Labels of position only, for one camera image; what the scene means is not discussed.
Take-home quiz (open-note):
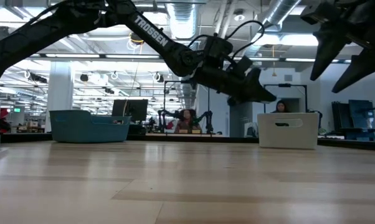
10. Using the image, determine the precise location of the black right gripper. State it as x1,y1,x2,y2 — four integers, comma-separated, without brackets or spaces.
300,0,375,94

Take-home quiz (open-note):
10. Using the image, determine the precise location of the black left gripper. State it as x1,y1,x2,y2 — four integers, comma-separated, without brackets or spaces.
187,62,278,106

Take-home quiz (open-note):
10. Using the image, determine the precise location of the person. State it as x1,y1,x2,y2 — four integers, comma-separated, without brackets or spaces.
174,108,202,134
270,99,290,114

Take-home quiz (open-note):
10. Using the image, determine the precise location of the white plastic bin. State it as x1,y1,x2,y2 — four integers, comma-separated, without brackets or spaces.
257,112,319,149

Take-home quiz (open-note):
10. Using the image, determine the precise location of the dark display screen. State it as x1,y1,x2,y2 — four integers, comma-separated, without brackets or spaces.
331,99,375,130

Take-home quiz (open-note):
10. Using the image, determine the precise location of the black computer monitor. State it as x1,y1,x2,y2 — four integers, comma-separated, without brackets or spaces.
112,99,149,123

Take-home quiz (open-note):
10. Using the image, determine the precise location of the blue plastic bin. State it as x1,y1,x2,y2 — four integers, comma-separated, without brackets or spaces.
49,110,132,144

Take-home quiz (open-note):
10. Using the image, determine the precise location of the white building column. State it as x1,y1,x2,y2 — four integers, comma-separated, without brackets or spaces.
44,61,75,133

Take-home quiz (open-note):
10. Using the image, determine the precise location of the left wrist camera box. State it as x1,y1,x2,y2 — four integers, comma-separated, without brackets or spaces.
234,55,254,77

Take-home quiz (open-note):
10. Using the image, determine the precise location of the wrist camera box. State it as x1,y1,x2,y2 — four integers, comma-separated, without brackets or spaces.
300,1,343,26
234,55,254,77

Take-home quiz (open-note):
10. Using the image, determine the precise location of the black frame stand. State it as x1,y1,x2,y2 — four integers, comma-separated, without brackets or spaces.
263,83,308,113
163,80,211,134

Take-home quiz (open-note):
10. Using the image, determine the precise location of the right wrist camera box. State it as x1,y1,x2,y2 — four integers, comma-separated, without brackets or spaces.
300,1,343,26

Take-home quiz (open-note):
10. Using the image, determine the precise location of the black cable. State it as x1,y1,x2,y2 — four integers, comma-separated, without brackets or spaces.
187,19,267,63

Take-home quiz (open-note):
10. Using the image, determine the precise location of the silver diagonal duct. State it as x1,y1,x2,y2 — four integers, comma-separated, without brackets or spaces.
245,0,302,57

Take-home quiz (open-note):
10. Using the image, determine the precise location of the silver ventilation duct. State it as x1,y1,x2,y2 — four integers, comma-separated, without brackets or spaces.
167,2,201,110

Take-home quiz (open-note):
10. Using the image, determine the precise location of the black ceiling cable reel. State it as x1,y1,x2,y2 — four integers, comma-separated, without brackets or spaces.
130,32,145,45

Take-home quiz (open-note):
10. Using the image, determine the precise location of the black table frame rail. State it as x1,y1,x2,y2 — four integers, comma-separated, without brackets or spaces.
0,132,375,152

